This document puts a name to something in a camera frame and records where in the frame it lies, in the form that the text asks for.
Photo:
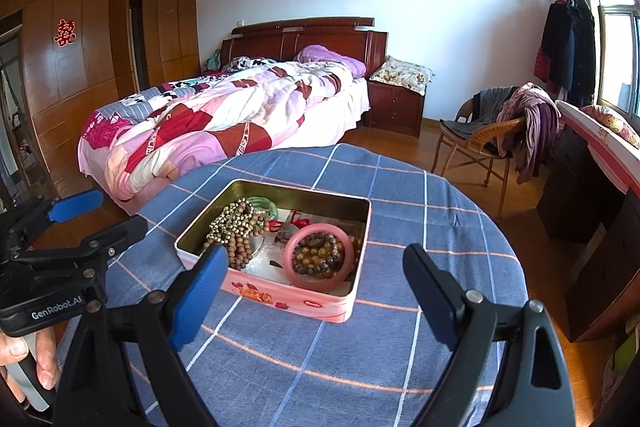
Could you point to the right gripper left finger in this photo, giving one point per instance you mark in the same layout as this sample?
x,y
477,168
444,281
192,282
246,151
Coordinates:
x,y
97,388

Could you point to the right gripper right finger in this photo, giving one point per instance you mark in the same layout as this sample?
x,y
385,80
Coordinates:
x,y
532,387

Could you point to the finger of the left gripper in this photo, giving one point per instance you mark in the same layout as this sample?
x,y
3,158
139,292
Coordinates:
x,y
107,243
59,210

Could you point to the silver metallic bead strand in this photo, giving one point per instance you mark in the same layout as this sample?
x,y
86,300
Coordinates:
x,y
214,235

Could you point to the pink round lid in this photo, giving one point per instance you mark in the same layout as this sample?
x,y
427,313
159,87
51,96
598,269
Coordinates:
x,y
320,257

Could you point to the brown wooden bead strand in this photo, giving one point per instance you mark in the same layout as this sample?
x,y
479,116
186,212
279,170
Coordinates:
x,y
242,222

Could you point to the person's left hand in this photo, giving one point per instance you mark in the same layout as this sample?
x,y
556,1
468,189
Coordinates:
x,y
15,349

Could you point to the blue plaid tablecloth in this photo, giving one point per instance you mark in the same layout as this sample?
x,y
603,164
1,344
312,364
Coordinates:
x,y
256,365

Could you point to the red double happiness decal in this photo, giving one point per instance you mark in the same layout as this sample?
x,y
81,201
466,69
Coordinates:
x,y
65,33

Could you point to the white paper booklet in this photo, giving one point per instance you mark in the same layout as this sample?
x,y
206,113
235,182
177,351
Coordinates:
x,y
267,261

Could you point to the wooden wardrobe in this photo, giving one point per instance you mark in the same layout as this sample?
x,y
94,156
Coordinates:
x,y
63,86

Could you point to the red knot ornament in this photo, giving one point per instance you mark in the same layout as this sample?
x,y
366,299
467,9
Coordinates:
x,y
280,218

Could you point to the pink metal tin box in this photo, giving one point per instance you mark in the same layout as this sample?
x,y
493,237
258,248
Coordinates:
x,y
350,213

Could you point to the bed with patchwork quilt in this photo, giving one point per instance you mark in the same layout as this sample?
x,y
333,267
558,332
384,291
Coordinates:
x,y
135,147

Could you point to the purple striped garment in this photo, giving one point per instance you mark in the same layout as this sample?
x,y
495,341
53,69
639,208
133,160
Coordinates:
x,y
532,147

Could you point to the wicker chair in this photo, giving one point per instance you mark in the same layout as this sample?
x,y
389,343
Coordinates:
x,y
481,150

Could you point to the pink padded window bench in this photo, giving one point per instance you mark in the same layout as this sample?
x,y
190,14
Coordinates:
x,y
618,159

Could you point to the grey garment on chair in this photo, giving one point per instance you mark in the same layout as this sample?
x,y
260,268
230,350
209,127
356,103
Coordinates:
x,y
485,107

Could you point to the dark wood nightstand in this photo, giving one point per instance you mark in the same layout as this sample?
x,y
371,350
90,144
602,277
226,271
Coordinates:
x,y
394,109

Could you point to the purple pillow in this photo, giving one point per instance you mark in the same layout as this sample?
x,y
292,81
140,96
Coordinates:
x,y
319,53

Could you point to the floral cushion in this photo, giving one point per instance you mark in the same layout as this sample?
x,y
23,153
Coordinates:
x,y
410,76

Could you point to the dark hanging coats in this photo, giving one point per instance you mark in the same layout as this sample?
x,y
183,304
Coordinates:
x,y
566,59

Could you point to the dark wood headboard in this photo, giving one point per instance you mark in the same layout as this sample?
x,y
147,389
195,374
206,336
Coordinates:
x,y
282,40

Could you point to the window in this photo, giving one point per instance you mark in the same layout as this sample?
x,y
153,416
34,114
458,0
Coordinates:
x,y
619,76

